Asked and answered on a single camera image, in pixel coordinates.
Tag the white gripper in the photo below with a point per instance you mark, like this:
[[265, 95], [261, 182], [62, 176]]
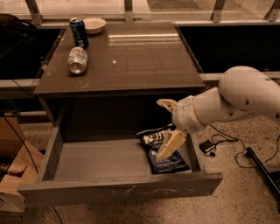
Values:
[[185, 115]]

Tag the blue Kettle chip bag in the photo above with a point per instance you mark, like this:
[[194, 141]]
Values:
[[151, 140]]

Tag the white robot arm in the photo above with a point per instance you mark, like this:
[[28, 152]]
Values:
[[243, 92]]

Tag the grey cabinet counter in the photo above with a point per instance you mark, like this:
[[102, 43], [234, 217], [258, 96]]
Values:
[[129, 67]]

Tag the open grey drawer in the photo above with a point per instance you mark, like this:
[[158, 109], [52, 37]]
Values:
[[94, 156]]

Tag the black bag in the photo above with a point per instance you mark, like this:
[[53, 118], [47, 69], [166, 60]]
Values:
[[15, 32]]

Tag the small black power adapter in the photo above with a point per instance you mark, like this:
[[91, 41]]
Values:
[[206, 146]]

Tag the black stand leg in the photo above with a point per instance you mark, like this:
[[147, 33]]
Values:
[[271, 178]]

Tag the silver can lying down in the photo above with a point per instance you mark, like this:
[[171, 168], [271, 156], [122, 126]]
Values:
[[77, 60]]

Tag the white bowl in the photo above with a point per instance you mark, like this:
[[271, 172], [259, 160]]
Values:
[[94, 25]]

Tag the blue soda can upright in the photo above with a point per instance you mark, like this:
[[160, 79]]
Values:
[[79, 32]]

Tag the metal window railing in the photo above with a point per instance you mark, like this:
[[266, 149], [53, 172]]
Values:
[[53, 14]]

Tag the cardboard box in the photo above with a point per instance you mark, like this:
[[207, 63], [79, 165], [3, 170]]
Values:
[[20, 163]]

